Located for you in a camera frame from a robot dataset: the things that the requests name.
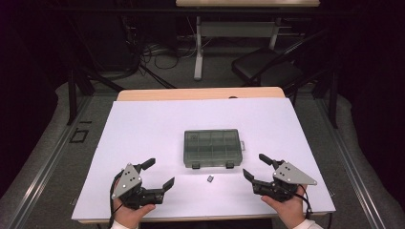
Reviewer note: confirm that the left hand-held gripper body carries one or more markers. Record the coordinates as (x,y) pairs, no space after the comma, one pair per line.
(129,181)

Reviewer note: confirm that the person's right hand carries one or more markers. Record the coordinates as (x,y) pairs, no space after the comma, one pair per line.
(288,213)

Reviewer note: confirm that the black metal stand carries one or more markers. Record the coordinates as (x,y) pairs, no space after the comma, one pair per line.
(333,101)
(72,95)

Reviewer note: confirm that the person's left hand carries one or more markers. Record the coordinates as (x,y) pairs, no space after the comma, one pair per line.
(130,218)

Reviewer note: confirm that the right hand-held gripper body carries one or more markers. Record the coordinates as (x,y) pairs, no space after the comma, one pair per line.
(289,175)

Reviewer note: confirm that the grey clear compartment box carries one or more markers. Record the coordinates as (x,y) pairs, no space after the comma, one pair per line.
(211,148)

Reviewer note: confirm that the desk with white legs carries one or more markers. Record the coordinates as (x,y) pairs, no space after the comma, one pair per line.
(248,3)

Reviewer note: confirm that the metal floor rail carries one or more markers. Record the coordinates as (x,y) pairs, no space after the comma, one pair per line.
(350,165)
(47,165)

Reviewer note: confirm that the black chair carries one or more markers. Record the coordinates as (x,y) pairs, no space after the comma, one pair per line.
(264,63)

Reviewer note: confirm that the white table mat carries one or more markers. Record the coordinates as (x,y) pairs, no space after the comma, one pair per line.
(143,133)

